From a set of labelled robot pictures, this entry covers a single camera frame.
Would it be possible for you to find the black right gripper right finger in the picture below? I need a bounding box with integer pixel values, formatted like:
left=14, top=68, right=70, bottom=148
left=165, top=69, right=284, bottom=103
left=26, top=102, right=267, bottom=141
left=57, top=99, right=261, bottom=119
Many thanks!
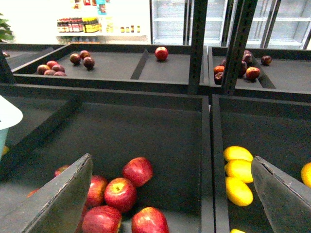
left=251, top=156, right=311, bottom=233

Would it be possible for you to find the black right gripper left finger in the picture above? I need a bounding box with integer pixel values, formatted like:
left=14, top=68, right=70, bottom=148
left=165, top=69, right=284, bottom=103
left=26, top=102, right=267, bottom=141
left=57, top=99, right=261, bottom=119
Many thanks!
left=0, top=153, right=93, bottom=233

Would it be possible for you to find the yellow lemon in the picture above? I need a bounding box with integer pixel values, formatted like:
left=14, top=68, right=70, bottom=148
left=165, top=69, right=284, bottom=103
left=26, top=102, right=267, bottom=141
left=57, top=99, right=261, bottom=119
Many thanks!
left=223, top=146, right=253, bottom=162
left=225, top=177, right=253, bottom=207
left=225, top=159, right=253, bottom=183

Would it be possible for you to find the yellow lemon top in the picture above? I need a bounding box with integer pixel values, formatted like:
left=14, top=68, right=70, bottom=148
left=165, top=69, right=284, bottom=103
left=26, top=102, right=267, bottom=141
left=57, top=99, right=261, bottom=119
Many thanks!
left=223, top=146, right=253, bottom=162

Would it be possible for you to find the light blue plastic basket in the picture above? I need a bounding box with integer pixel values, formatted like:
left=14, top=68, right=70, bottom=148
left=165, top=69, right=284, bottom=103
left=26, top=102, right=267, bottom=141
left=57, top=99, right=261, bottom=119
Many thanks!
left=0, top=96, right=23, bottom=160

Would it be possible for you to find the orange fruit right edge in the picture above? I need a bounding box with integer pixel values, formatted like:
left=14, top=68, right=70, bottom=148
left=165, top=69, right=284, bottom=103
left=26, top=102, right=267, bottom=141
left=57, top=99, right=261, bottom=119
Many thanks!
left=301, top=163, right=311, bottom=188

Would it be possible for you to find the red apple bottom left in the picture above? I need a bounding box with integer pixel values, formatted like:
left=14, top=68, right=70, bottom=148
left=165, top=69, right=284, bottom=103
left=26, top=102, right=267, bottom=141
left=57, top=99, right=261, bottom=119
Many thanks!
left=82, top=205, right=122, bottom=233

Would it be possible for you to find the red apple behind finger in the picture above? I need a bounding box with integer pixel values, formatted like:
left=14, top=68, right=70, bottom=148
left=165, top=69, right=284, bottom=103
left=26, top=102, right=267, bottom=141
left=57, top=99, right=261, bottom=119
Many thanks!
left=86, top=175, right=108, bottom=208

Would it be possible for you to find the red apple center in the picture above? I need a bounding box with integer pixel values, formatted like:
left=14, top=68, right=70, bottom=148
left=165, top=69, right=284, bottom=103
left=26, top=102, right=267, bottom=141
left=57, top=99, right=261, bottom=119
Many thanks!
left=104, top=178, right=138, bottom=213

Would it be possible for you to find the black front right tray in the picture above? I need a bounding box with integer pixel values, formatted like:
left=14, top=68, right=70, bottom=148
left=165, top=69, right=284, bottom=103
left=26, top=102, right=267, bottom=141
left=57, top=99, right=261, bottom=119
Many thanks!
left=211, top=95, right=311, bottom=233

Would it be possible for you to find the black tray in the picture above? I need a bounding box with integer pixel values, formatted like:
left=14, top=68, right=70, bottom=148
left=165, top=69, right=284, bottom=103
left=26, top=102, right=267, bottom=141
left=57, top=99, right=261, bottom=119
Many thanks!
left=207, top=46, right=311, bottom=97
left=12, top=44, right=192, bottom=94
left=211, top=95, right=311, bottom=233
left=0, top=84, right=214, bottom=233

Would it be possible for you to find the black front left tray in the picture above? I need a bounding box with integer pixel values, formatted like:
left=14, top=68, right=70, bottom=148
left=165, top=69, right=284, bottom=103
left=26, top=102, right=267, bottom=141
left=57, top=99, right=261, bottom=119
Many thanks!
left=0, top=84, right=214, bottom=233

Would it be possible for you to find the red apple upper right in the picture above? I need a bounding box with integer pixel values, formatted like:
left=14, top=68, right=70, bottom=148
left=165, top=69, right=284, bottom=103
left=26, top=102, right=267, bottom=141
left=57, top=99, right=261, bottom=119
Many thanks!
left=122, top=157, right=154, bottom=187

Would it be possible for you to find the red apple bottom right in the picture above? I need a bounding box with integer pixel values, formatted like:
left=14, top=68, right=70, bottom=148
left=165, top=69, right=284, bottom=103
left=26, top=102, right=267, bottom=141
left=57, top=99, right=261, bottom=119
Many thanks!
left=131, top=207, right=170, bottom=233

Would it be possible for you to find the black rear right tray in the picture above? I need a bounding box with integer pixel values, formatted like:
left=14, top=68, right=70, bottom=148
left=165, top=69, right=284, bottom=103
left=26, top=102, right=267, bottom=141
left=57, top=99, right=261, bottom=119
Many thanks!
left=207, top=46, right=311, bottom=97

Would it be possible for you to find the dark plum group left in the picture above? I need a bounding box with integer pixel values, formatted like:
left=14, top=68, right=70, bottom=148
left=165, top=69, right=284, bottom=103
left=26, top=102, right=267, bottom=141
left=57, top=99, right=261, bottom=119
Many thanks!
left=36, top=60, right=66, bottom=76

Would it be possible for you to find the black rear left tray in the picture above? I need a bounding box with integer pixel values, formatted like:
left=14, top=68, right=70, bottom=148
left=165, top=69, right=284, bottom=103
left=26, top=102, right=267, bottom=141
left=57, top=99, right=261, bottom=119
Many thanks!
left=12, top=44, right=192, bottom=94

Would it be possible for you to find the glass door refrigerator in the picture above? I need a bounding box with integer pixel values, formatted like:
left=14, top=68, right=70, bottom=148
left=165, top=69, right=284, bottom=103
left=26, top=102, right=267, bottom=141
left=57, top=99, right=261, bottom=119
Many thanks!
left=150, top=0, right=311, bottom=50

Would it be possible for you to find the green potted plant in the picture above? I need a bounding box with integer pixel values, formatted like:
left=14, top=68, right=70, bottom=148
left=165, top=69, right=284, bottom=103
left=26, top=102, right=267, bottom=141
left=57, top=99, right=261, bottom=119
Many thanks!
left=0, top=14, right=15, bottom=43

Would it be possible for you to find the red apple far tray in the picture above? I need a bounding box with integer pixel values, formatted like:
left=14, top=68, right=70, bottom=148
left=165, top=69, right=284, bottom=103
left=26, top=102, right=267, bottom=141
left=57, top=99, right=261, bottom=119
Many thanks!
left=155, top=47, right=168, bottom=61

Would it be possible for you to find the shelf of bottled sauces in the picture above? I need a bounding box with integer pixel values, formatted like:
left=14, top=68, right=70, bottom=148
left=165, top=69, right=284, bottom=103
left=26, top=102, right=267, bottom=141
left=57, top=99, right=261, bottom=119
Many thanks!
left=56, top=0, right=151, bottom=44

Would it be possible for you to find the black metal post left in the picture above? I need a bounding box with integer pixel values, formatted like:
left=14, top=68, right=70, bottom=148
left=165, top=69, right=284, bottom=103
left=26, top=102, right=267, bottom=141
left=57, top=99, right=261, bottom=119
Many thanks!
left=188, top=0, right=208, bottom=95

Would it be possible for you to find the black metal post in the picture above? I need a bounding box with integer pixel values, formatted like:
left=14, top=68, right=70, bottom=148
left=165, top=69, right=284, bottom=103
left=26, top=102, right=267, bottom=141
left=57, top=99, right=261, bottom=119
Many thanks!
left=221, top=0, right=257, bottom=95
left=188, top=0, right=208, bottom=95

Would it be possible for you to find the black metal post right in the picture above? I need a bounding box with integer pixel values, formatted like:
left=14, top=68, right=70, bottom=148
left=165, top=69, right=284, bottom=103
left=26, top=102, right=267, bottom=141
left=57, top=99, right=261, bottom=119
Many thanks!
left=221, top=0, right=257, bottom=95

